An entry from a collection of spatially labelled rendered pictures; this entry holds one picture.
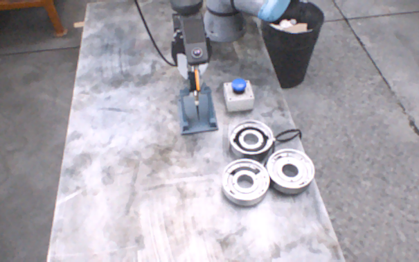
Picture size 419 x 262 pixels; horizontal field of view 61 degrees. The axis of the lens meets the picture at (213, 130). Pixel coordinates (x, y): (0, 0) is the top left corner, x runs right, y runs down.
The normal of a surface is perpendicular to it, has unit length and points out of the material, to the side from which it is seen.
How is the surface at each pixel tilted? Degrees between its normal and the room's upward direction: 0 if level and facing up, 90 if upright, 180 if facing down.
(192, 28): 32
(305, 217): 0
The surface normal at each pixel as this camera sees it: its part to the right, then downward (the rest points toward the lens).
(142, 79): -0.03, -0.63
